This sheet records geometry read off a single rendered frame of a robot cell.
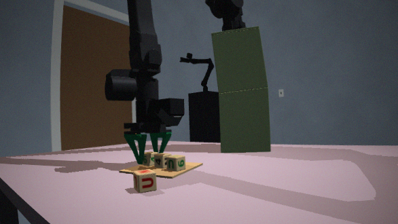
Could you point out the beige letter block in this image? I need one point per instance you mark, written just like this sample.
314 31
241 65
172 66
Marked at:
149 158
160 160
145 180
175 162

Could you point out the tan flat mat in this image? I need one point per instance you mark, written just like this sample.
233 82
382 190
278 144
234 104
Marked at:
163 172

